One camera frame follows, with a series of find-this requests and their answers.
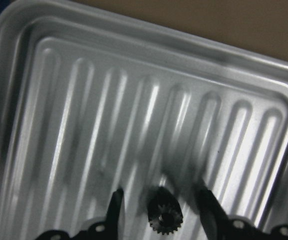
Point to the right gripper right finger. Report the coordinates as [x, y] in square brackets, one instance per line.
[213, 218]

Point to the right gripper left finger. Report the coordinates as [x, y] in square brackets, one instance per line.
[115, 216]

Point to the silver ribbed metal tray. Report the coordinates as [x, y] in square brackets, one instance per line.
[92, 101]

